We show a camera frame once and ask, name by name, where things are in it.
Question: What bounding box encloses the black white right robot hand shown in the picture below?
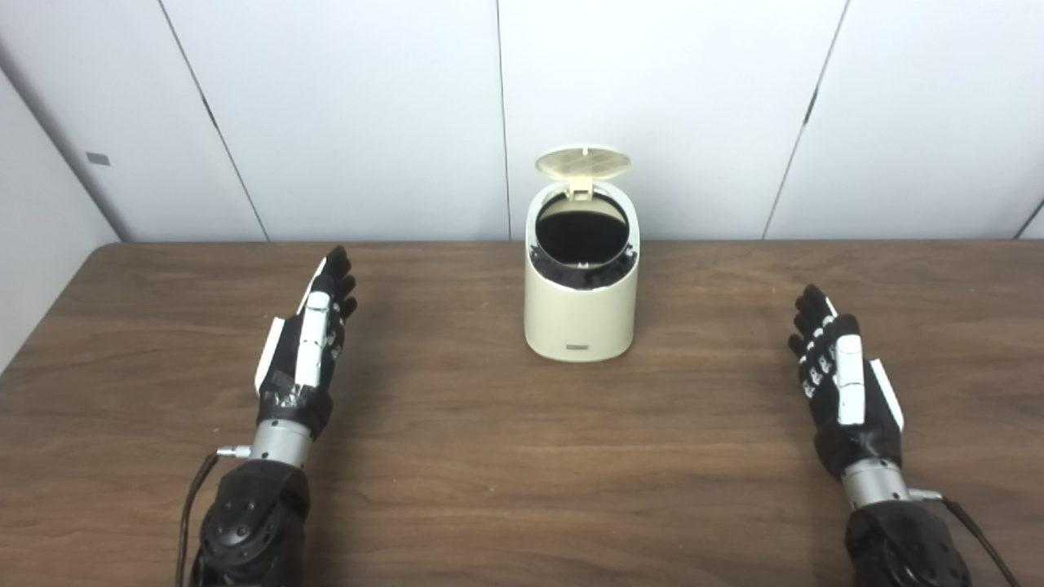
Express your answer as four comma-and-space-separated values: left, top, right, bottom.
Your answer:
788, 284, 905, 481

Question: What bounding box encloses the cream-colored bin body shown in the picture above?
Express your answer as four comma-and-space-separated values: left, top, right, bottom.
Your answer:
524, 181, 641, 364

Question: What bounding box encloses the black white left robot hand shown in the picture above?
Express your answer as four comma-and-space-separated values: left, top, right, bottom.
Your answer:
254, 245, 358, 442

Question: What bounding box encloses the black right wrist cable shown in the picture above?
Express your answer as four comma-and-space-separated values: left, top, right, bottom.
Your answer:
909, 488, 1020, 587

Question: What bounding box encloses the cream round bin lid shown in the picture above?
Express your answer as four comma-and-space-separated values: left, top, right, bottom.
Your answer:
535, 145, 632, 201

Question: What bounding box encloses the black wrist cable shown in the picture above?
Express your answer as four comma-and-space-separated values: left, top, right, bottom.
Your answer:
909, 488, 1020, 587
175, 445, 252, 587

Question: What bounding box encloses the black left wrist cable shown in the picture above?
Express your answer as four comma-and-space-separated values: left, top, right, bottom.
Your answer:
175, 445, 252, 587

